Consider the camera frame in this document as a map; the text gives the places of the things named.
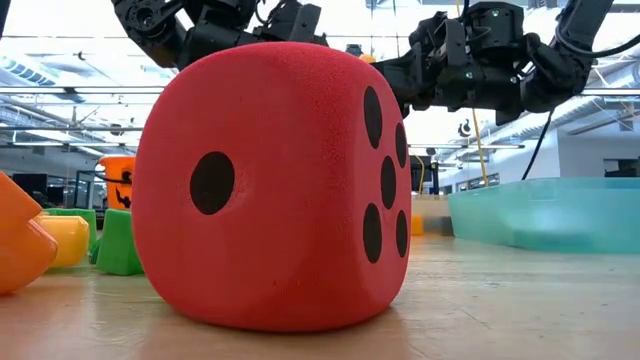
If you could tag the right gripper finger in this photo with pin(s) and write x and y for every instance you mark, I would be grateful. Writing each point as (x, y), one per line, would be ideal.
(400, 75)

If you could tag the orange studded brick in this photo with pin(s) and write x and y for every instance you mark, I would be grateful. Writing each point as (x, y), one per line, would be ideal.
(368, 59)

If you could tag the yellow studded brick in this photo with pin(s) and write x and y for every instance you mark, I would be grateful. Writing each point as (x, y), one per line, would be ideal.
(417, 226)

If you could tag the red foam die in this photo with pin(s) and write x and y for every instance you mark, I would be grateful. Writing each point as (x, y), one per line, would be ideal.
(280, 200)

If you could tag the green round-stud block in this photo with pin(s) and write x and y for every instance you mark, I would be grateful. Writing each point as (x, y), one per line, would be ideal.
(117, 245)

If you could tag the yellow rounded block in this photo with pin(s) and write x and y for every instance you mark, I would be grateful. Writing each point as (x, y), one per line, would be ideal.
(67, 240)

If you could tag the orange rounded block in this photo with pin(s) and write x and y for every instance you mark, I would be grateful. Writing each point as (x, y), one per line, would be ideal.
(25, 250)

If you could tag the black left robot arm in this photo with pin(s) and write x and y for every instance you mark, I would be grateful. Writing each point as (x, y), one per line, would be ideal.
(145, 30)

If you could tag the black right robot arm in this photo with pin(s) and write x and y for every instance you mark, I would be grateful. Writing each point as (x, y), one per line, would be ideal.
(575, 30)

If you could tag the black monitor on stand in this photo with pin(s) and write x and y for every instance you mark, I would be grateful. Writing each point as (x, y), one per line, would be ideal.
(416, 175)

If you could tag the orange translucent plastic bin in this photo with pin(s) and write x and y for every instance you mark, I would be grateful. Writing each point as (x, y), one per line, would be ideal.
(435, 205)

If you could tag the teal translucent plastic bin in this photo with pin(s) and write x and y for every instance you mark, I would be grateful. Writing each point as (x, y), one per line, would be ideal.
(550, 215)

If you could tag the orange pumpkin-face bucket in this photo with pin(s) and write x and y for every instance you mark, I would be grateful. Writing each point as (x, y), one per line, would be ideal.
(112, 167)

